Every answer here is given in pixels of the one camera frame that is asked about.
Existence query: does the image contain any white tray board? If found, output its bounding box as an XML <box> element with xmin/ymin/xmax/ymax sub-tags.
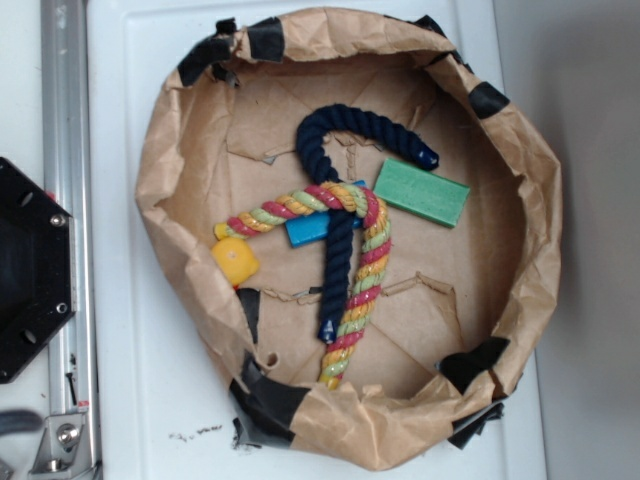
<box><xmin>86</xmin><ymin>1</ymin><xmax>547</xmax><ymax>479</ymax></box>

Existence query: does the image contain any yellow rubber duck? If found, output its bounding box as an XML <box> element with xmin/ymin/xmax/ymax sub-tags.
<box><xmin>211</xmin><ymin>237</ymin><xmax>260</xmax><ymax>289</ymax></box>

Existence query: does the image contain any aluminium rail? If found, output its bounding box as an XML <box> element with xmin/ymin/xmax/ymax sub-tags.
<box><xmin>39</xmin><ymin>0</ymin><xmax>103</xmax><ymax>480</ymax></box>

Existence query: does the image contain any green foam block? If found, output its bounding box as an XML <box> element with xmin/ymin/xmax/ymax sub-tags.
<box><xmin>374</xmin><ymin>158</ymin><xmax>470</xmax><ymax>228</ymax></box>

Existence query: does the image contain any navy blue rope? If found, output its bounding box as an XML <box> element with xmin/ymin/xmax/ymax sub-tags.
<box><xmin>295</xmin><ymin>103</ymin><xmax>441</xmax><ymax>345</ymax></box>

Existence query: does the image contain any multicolour twisted rope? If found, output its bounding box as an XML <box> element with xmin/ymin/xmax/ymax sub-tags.
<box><xmin>214</xmin><ymin>181</ymin><xmax>392</xmax><ymax>392</ymax></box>

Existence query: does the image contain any metal corner bracket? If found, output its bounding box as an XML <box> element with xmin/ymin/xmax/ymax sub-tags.
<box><xmin>28</xmin><ymin>413</ymin><xmax>92</xmax><ymax>479</ymax></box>

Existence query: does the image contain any blue rectangular block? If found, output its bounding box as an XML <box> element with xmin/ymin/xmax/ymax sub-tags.
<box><xmin>282</xmin><ymin>180</ymin><xmax>368</xmax><ymax>248</ymax></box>

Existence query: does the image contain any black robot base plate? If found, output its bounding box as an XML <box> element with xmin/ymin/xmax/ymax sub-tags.
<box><xmin>0</xmin><ymin>158</ymin><xmax>74</xmax><ymax>384</ymax></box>

